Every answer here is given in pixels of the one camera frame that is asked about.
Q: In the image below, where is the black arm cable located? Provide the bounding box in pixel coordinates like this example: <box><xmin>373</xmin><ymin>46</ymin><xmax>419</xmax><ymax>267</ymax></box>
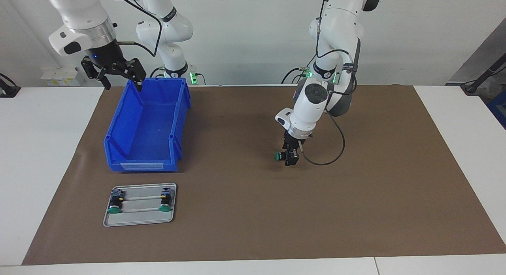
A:
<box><xmin>298</xmin><ymin>0</ymin><xmax>359</xmax><ymax>166</ymax></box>
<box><xmin>117</xmin><ymin>0</ymin><xmax>163</xmax><ymax>58</ymax></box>

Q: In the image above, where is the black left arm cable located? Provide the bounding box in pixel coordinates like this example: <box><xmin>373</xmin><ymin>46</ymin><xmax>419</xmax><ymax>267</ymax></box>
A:
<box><xmin>298</xmin><ymin>0</ymin><xmax>359</xmax><ymax>166</ymax></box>

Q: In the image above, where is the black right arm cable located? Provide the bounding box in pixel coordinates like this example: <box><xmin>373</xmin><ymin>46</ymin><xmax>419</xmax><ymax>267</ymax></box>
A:
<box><xmin>117</xmin><ymin>0</ymin><xmax>163</xmax><ymax>58</ymax></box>

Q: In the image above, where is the black stand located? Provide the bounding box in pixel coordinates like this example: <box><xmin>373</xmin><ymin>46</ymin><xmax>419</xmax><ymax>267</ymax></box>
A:
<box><xmin>0</xmin><ymin>73</ymin><xmax>21</xmax><ymax>98</ymax></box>
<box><xmin>461</xmin><ymin>61</ymin><xmax>506</xmax><ymax>95</ymax></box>

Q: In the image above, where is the blue crate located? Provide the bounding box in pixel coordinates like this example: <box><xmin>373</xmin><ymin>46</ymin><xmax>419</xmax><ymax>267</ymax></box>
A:
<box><xmin>487</xmin><ymin>91</ymin><xmax>506</xmax><ymax>129</ymax></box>

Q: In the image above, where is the white socket box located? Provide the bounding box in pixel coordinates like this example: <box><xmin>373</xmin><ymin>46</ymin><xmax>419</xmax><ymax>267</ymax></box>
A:
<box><xmin>41</xmin><ymin>66</ymin><xmax>85</xmax><ymax>87</ymax></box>

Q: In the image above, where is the blue plastic storage bin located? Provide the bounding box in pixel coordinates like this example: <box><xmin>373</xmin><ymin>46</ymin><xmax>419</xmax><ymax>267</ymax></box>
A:
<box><xmin>104</xmin><ymin>78</ymin><xmax>192</xmax><ymax>173</ymax></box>

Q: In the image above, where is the brown table mat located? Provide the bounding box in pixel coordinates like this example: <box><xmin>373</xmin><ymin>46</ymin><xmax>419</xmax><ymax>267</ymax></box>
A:
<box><xmin>22</xmin><ymin>84</ymin><xmax>506</xmax><ymax>266</ymax></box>

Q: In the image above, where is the silver metal tray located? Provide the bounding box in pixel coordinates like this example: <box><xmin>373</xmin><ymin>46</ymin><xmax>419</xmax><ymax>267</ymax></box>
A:
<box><xmin>103</xmin><ymin>183</ymin><xmax>177</xmax><ymax>227</ymax></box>

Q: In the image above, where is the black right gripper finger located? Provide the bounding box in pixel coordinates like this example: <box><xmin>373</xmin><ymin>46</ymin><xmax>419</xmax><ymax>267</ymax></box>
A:
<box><xmin>81</xmin><ymin>57</ymin><xmax>112</xmax><ymax>91</ymax></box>
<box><xmin>118</xmin><ymin>58</ymin><xmax>147</xmax><ymax>93</ymax></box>

